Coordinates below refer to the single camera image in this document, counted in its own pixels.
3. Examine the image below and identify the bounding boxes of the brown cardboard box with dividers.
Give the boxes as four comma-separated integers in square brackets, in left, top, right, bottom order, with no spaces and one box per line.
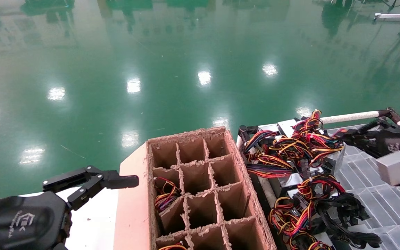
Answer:
[113,127,277,250]

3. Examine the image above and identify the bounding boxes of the clear plastic compartment tray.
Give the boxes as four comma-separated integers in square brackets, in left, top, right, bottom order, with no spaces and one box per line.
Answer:
[325,125,400,250]

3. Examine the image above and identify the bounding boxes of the long white padded rail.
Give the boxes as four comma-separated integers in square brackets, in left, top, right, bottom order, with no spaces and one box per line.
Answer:
[320,110,380,125]

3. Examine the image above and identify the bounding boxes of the silver metal power supply casing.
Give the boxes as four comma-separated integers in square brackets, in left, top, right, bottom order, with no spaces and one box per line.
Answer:
[277,120,296,136]

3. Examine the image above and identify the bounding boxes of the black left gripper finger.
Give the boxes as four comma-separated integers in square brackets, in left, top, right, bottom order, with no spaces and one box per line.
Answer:
[67,175,140,211]
[42,166,140,191]

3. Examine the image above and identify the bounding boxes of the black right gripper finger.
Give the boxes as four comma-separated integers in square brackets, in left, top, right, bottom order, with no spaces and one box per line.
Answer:
[337,120,395,139]
[339,136,381,157]

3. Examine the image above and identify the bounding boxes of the black rail corner joint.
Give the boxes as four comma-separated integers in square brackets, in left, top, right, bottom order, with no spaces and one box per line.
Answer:
[377,107,400,125]
[237,124,259,143]

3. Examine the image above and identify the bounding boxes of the power supply with black cables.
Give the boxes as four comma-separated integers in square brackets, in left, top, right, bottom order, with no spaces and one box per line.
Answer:
[316,193,383,249]

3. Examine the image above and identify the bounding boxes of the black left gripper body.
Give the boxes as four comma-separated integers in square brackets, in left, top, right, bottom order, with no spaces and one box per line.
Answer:
[0,192,72,250]

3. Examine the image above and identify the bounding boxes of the white metal stand base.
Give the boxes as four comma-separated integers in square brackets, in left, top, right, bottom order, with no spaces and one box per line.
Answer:
[374,12,400,23]

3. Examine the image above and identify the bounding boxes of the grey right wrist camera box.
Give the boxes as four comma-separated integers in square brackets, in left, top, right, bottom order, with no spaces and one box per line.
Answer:
[375,151,400,186]

